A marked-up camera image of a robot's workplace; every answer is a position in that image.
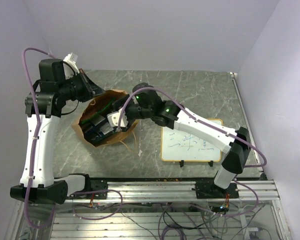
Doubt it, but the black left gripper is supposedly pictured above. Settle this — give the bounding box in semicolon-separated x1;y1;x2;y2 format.
59;68;106;103

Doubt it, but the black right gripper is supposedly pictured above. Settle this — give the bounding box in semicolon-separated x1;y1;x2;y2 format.
111;95;153;132

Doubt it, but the brown paper bag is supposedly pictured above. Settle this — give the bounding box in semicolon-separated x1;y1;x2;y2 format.
71;89;139;148

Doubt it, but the green Chiuba chips bag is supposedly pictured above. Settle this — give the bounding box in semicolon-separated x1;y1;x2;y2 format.
79;98;115;125

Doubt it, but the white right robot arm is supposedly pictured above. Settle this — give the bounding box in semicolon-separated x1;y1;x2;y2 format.
107;82;252;198

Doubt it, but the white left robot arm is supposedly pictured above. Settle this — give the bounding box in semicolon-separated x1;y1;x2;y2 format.
10;54;105;205

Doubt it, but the dark blue snack packet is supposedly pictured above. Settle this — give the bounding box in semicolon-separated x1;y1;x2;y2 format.
82;115;115;145

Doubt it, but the white dry-erase board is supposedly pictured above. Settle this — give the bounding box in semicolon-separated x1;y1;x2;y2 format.
160;127;222;163

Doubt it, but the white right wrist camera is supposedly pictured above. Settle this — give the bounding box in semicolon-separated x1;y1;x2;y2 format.
107;108;130;132

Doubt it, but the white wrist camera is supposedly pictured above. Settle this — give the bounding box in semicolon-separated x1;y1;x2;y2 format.
63;52;80;78
107;108;130;132

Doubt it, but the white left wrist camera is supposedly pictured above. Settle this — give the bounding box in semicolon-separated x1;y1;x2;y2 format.
63;52;80;78

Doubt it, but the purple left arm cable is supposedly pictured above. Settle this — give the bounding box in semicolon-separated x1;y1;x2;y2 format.
22;47;62;230

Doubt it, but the aluminium mounting rail frame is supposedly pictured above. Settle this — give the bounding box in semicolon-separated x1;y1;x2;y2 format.
5;177;292;240

